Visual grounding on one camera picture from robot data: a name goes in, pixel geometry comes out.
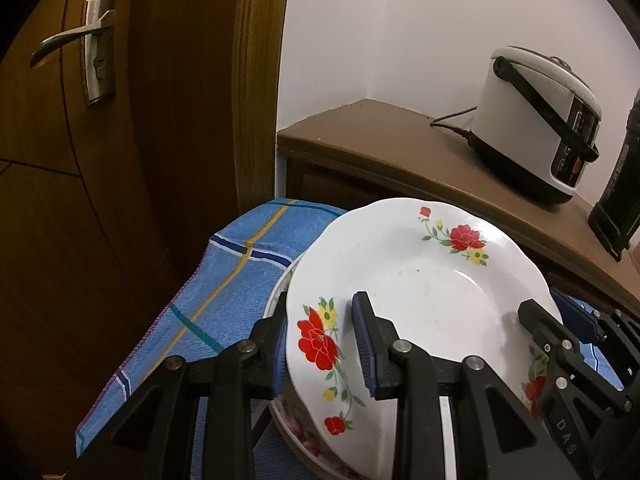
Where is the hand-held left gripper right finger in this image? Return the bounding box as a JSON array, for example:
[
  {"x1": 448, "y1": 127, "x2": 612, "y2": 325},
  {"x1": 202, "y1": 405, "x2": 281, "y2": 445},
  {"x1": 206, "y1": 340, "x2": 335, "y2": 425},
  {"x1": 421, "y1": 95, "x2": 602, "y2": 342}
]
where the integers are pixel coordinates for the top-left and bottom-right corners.
[{"x1": 351, "y1": 291, "x2": 583, "y2": 480}]

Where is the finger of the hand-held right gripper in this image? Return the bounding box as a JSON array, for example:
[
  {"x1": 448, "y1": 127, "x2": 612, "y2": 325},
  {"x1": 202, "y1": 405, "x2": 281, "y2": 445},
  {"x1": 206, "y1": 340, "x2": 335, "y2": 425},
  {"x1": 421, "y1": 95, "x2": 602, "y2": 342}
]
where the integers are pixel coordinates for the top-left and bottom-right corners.
[
  {"x1": 517, "y1": 299, "x2": 632, "y2": 413},
  {"x1": 550, "y1": 290, "x2": 640, "y2": 386}
]

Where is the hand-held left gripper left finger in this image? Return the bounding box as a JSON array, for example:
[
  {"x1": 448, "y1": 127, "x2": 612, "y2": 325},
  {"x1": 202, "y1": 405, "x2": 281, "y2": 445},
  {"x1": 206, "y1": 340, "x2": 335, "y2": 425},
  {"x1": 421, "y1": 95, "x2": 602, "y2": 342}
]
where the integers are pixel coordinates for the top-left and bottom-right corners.
[{"x1": 75, "y1": 310, "x2": 290, "y2": 480}]

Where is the plain grey plate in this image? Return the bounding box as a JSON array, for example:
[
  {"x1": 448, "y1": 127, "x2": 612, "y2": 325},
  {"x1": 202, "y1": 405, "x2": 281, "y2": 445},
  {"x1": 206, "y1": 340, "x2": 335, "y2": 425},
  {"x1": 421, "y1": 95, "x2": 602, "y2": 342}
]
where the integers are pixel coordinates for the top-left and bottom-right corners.
[{"x1": 262, "y1": 260, "x2": 351, "y2": 480}]

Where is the red flower white plate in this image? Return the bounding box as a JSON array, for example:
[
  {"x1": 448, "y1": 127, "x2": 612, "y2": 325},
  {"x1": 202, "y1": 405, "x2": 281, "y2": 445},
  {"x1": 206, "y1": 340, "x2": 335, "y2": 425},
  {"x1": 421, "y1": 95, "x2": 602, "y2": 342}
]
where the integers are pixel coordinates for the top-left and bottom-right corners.
[{"x1": 285, "y1": 198, "x2": 565, "y2": 480}]

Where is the pink floral rim plate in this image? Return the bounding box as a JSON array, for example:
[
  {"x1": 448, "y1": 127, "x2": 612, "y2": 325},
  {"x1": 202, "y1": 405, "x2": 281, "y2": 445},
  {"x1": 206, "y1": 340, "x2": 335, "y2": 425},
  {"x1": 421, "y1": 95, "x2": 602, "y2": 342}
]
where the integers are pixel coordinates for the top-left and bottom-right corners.
[{"x1": 270, "y1": 390, "x2": 361, "y2": 480}]

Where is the blue plaid tablecloth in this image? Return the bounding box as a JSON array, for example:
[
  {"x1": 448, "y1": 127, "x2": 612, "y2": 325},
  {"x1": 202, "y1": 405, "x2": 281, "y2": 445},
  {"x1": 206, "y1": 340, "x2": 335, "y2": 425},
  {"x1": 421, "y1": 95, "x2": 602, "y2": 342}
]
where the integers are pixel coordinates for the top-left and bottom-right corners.
[{"x1": 75, "y1": 199, "x2": 626, "y2": 480}]

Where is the black thermos flask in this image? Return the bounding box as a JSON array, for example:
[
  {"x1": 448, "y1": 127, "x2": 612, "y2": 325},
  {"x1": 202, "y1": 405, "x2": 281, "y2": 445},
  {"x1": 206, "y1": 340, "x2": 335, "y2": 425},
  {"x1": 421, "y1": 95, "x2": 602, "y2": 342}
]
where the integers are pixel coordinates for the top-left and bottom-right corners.
[{"x1": 587, "y1": 87, "x2": 640, "y2": 262}]

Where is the white black rice cooker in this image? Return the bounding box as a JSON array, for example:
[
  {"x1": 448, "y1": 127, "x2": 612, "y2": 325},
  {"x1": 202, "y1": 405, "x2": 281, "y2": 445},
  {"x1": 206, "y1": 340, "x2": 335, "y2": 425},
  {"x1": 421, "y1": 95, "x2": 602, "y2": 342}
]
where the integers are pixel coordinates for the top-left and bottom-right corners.
[{"x1": 470, "y1": 46, "x2": 602, "y2": 205}]

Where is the brown wooden cabinet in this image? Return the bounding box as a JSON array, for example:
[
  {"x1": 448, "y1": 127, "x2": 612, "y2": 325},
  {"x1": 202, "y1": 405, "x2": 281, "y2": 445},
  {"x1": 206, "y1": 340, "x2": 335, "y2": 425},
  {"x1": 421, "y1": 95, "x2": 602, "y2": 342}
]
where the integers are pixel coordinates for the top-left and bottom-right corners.
[{"x1": 276, "y1": 98, "x2": 640, "y2": 321}]

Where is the brown wooden door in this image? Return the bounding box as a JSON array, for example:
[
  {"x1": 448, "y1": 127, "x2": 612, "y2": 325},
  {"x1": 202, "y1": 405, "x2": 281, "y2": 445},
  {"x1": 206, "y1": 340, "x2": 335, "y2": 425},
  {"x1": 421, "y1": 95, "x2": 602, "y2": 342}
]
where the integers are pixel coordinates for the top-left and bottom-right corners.
[{"x1": 0, "y1": 0, "x2": 151, "y2": 480}]

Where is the black rice cooker cable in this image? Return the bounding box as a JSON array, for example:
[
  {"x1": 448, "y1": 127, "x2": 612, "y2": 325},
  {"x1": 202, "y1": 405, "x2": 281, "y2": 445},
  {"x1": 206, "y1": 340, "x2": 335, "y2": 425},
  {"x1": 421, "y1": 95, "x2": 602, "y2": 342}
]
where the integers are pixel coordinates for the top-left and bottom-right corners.
[{"x1": 431, "y1": 106, "x2": 476, "y2": 147}]

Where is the wooden door frame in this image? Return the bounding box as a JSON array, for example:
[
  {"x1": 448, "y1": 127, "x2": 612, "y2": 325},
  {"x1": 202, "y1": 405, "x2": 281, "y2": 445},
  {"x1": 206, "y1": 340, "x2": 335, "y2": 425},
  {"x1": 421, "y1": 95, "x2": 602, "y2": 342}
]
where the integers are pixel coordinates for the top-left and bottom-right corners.
[{"x1": 125, "y1": 0, "x2": 293, "y2": 411}]

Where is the metal door handle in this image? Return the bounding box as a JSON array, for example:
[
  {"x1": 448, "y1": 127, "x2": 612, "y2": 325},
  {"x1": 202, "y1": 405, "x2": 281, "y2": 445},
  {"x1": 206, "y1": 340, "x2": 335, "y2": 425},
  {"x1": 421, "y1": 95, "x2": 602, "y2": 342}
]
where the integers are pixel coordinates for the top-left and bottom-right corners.
[{"x1": 29, "y1": 0, "x2": 118, "y2": 107}]

